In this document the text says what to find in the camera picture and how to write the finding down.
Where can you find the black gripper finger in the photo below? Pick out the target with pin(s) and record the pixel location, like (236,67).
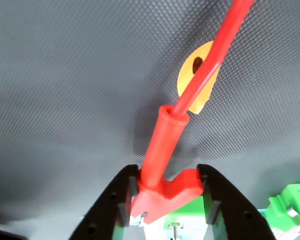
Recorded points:
(105,215)
(237,217)

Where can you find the red alligator clip lead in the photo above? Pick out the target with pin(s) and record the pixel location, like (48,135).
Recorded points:
(162,150)

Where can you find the green battery holder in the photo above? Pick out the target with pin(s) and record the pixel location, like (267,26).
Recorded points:
(280,210)

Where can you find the green bulb holder board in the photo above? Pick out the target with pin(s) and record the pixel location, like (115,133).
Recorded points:
(190,210)

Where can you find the dark grey work mat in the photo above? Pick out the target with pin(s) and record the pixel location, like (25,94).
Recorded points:
(65,87)

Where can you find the orange half-round sticker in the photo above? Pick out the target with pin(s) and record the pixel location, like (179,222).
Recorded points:
(185,82)

